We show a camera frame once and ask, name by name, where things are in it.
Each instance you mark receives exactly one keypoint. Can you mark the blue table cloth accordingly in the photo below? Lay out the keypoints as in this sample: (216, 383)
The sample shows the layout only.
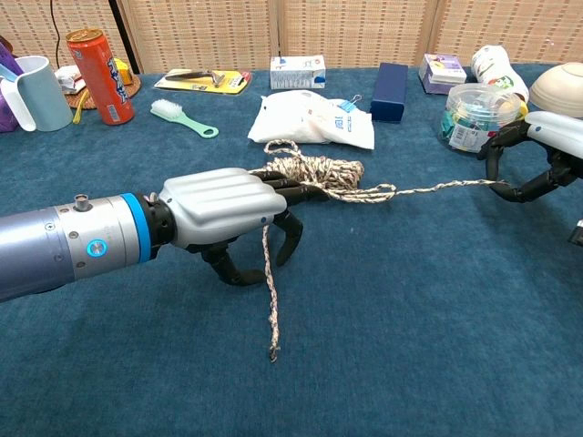
(410, 318)

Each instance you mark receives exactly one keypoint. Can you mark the white snack packet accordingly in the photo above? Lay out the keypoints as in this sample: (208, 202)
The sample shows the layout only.
(68, 78)

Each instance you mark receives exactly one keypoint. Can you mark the navy blue long box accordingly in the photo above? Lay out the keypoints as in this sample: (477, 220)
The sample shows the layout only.
(388, 91)

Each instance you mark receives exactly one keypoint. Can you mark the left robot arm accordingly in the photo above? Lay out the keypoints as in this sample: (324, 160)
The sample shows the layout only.
(45, 246)

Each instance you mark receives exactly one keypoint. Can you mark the white and blue carton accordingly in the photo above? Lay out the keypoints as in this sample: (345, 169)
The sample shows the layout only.
(296, 73)

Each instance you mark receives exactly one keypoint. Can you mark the white plastic bag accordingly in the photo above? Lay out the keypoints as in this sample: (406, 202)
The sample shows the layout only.
(296, 120)

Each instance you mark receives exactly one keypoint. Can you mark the light blue mug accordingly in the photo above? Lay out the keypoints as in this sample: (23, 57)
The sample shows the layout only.
(45, 100)

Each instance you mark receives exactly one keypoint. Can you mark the red drink can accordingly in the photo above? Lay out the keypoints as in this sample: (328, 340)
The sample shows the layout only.
(102, 82)

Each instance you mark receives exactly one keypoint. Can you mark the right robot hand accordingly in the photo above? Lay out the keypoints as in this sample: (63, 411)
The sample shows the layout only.
(560, 132)

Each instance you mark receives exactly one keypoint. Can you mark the blue binder clip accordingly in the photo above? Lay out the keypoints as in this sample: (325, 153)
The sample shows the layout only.
(347, 107)

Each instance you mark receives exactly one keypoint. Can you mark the woven folding screen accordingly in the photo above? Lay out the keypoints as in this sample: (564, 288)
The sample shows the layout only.
(341, 32)

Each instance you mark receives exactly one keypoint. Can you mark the woven round coaster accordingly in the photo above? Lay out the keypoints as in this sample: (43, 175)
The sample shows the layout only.
(135, 86)

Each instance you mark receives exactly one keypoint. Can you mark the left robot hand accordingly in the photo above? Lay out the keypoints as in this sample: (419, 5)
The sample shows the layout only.
(218, 205)

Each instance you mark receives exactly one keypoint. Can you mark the white bottle yellow cap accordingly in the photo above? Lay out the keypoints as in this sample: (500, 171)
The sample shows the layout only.
(494, 66)

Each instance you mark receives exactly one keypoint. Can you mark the mint green brush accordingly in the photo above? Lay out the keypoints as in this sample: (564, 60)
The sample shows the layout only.
(177, 116)

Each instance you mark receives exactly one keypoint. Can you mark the black stand pole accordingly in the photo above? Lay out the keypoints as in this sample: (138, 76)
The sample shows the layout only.
(123, 36)

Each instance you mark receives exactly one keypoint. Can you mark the razor in yellow blister pack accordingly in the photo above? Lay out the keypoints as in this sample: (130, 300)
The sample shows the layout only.
(205, 82)

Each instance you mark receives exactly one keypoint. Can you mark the small purple white box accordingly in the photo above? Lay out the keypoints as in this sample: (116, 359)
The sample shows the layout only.
(442, 75)

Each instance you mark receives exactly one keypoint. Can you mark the clear tub of clips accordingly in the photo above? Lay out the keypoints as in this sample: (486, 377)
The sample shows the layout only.
(473, 109)

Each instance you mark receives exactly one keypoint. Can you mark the light blue toothbrush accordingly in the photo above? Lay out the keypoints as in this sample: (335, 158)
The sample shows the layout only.
(7, 73)

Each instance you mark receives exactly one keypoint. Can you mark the cream upturned bowl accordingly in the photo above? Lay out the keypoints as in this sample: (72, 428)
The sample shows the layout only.
(560, 91)

